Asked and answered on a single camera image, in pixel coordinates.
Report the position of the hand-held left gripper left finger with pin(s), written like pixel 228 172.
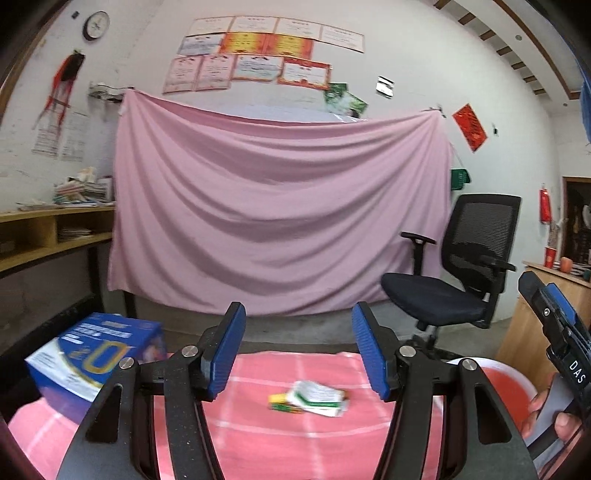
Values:
pixel 226 350

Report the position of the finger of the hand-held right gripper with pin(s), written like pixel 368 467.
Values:
pixel 563 304
pixel 538 300

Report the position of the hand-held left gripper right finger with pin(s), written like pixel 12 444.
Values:
pixel 369 350

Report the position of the green and white sachet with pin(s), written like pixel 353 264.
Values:
pixel 318 399

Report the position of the orange bin with white rim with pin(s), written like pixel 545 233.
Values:
pixel 503 387

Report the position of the yellow orange sachet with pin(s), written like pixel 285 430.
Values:
pixel 281 404

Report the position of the person's right hand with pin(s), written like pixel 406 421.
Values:
pixel 535 410

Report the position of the wooden cabinet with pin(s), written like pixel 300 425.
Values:
pixel 521 332

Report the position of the orange fruit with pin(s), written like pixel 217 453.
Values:
pixel 566 265

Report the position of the red paper cup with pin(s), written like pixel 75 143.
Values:
pixel 550 257

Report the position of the black mesh office chair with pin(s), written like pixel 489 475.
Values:
pixel 480 240

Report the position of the red hanging ornament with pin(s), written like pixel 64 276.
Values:
pixel 546 205

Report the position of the pink plaid blanket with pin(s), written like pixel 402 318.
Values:
pixel 286 443

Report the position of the blue cardboard box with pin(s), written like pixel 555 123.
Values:
pixel 92 350

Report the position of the green plastic basket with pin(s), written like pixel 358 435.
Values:
pixel 460 180

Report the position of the pink hanging sheet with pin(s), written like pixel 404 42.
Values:
pixel 277 207

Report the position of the stack of papers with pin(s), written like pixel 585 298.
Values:
pixel 74 233

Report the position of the blue printed curtain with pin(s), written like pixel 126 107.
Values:
pixel 586 101

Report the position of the stack of books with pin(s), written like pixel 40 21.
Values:
pixel 83 189

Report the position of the wooden desk shelf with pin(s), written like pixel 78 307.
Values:
pixel 27 221

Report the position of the red black hanging decoration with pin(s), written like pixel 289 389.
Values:
pixel 62 87

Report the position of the red wall poster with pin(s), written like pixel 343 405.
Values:
pixel 470 128

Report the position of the green wall photos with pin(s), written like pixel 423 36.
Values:
pixel 346 100

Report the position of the black white wall sticker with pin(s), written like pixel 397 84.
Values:
pixel 384 86

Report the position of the paper wall calendar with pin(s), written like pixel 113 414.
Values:
pixel 51 141

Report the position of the group of wall certificates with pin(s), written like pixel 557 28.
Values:
pixel 258 50

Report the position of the round wall clock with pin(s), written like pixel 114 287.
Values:
pixel 96 25

